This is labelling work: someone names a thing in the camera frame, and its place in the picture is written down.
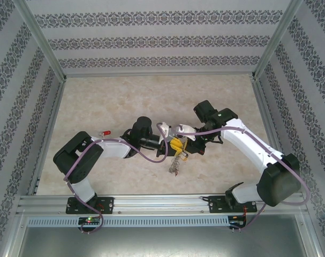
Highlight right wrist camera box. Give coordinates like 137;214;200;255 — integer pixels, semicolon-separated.
175;123;197;142

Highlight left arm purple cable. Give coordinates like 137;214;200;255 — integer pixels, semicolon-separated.
63;122;170;234

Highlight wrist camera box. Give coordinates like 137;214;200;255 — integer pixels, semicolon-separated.
175;123;197;142
156;122;177;140

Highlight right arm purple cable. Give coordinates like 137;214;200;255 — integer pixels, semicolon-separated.
177;125;310;232

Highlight grey metal panel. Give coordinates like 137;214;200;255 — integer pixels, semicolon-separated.
17;226;317;257

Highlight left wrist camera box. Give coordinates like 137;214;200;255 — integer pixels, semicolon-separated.
156;122;177;140

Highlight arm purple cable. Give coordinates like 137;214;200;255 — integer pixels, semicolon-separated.
177;125;310;232
63;122;170;234

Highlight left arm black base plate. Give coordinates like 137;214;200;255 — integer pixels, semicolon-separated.
66;196;115;215

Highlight aluminium frame post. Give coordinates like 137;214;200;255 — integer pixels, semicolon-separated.
13;0;66;81
252;0;305;81

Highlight grey slotted cable duct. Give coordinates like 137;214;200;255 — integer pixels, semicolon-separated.
27;216;230;228

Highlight aluminium side rail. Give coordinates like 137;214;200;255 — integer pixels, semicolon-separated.
252;77;297;195
27;79;68;198

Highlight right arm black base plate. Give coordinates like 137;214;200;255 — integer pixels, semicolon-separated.
209;196;259;214

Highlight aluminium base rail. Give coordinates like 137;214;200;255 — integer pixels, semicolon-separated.
17;194;309;215

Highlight metal key organiser ring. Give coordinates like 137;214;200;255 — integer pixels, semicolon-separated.
168;156;182;176

